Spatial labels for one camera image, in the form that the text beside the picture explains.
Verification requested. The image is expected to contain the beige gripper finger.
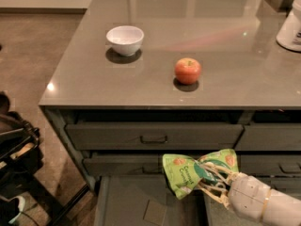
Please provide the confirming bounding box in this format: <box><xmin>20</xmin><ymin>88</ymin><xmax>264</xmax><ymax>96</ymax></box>
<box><xmin>199</xmin><ymin>162</ymin><xmax>239</xmax><ymax>186</ymax></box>
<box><xmin>197</xmin><ymin>184</ymin><xmax>230</xmax><ymax>209</ymax></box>

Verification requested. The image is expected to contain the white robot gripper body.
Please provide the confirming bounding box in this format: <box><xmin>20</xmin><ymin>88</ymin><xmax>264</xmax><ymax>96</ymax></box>
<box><xmin>228</xmin><ymin>173</ymin><xmax>271</xmax><ymax>222</ymax></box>

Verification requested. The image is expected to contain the green rice chip bag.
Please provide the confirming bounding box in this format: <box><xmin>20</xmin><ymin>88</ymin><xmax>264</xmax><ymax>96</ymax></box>
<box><xmin>163</xmin><ymin>149</ymin><xmax>239</xmax><ymax>200</ymax></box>

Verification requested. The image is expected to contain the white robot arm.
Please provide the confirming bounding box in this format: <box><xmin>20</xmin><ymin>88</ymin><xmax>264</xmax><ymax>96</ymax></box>
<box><xmin>198</xmin><ymin>162</ymin><xmax>301</xmax><ymax>226</ymax></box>

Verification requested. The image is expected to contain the middle right grey drawer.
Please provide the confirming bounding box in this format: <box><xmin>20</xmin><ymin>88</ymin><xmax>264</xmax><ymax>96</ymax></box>
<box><xmin>238</xmin><ymin>154</ymin><xmax>301</xmax><ymax>176</ymax></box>

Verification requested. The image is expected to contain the grey drawer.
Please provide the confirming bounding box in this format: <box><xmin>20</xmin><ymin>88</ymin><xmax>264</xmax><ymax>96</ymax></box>
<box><xmin>238</xmin><ymin>154</ymin><xmax>301</xmax><ymax>176</ymax></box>
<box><xmin>65</xmin><ymin>122</ymin><xmax>243</xmax><ymax>150</ymax></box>
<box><xmin>208</xmin><ymin>177</ymin><xmax>301</xmax><ymax>194</ymax></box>
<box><xmin>235</xmin><ymin>123</ymin><xmax>301</xmax><ymax>152</ymax></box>
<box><xmin>82</xmin><ymin>151</ymin><xmax>225</xmax><ymax>178</ymax></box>

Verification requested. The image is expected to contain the bottom right grey drawer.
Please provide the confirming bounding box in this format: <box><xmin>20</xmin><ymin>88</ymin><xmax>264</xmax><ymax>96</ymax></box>
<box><xmin>208</xmin><ymin>177</ymin><xmax>301</xmax><ymax>194</ymax></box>

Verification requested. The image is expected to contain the top right grey drawer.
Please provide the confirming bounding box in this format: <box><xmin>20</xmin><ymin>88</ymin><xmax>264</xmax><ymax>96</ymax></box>
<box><xmin>235</xmin><ymin>123</ymin><xmax>301</xmax><ymax>152</ymax></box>

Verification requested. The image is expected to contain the bottom left open drawer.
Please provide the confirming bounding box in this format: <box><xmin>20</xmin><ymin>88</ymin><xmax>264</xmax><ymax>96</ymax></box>
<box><xmin>94</xmin><ymin>175</ymin><xmax>210</xmax><ymax>226</ymax></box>

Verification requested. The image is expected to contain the top left grey drawer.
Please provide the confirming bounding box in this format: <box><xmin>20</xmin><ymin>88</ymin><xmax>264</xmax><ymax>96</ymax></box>
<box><xmin>65</xmin><ymin>122</ymin><xmax>243</xmax><ymax>150</ymax></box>

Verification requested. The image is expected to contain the grey kitchen counter cabinet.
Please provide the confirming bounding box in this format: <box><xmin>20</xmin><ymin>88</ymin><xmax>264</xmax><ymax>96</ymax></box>
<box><xmin>38</xmin><ymin>0</ymin><xmax>301</xmax><ymax>193</ymax></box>

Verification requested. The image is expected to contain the middle left grey drawer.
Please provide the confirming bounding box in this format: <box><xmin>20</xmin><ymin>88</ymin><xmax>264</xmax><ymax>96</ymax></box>
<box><xmin>82</xmin><ymin>151</ymin><xmax>225</xmax><ymax>178</ymax></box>

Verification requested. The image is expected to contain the small square paper card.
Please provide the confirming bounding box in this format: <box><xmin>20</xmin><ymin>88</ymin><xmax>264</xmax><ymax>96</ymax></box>
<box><xmin>143</xmin><ymin>201</ymin><xmax>167</xmax><ymax>226</ymax></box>

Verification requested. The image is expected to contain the red apple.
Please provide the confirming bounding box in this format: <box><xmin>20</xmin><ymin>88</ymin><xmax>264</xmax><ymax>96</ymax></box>
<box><xmin>174</xmin><ymin>57</ymin><xmax>201</xmax><ymax>85</ymax></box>

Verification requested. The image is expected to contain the white plastic jug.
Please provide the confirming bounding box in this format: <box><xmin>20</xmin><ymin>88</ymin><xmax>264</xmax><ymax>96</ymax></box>
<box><xmin>276</xmin><ymin>0</ymin><xmax>301</xmax><ymax>52</ymax></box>

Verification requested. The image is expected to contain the white ceramic bowl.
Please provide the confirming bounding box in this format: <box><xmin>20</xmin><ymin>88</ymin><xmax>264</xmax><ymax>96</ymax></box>
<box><xmin>106</xmin><ymin>25</ymin><xmax>144</xmax><ymax>57</ymax></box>

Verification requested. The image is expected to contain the black equipment cart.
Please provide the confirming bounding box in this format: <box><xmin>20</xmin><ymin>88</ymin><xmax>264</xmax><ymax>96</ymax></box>
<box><xmin>0</xmin><ymin>91</ymin><xmax>88</xmax><ymax>226</ymax></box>

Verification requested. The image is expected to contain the black and white shoe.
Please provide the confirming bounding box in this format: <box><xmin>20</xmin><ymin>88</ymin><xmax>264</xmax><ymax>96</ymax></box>
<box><xmin>0</xmin><ymin>196</ymin><xmax>25</xmax><ymax>226</ymax></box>

